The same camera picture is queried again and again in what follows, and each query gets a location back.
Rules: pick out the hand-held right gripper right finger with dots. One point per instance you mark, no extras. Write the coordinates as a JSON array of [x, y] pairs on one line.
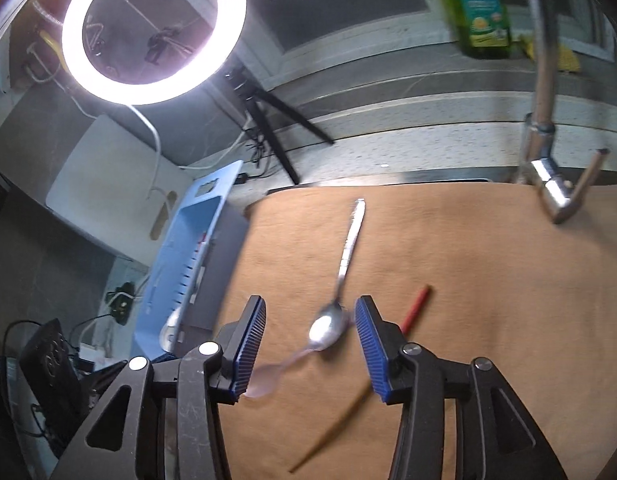
[[371, 350]]

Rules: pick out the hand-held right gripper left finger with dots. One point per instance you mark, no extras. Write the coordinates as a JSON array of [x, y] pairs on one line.
[[248, 350]]

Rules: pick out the translucent plastic spoon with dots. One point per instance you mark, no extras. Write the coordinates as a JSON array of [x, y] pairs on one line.
[[268, 377]]

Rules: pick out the metal spoon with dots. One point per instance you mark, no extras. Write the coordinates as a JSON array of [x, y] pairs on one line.
[[328, 332]]

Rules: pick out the red-tipped wooden chopstick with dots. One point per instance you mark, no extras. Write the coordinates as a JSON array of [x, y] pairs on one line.
[[413, 310]]

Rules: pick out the blue plastic basket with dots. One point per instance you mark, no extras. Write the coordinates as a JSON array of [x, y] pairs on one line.
[[188, 250]]

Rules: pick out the black plug adapter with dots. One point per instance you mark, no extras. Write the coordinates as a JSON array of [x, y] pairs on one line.
[[121, 305]]

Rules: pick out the black electronic device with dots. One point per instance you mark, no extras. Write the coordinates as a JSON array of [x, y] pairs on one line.
[[48, 375]]

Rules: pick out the white cutting board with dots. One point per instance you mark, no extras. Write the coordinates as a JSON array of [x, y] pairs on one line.
[[103, 175]]

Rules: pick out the black tripod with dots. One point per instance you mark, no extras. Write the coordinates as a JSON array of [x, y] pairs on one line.
[[268, 120]]

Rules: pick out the chrome faucet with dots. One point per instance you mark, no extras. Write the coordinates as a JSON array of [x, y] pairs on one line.
[[543, 60]]

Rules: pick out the yellow sponge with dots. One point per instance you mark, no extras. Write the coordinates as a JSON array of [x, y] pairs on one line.
[[566, 57]]

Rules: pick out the green bottle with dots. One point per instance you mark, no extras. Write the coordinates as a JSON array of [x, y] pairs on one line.
[[476, 5]]

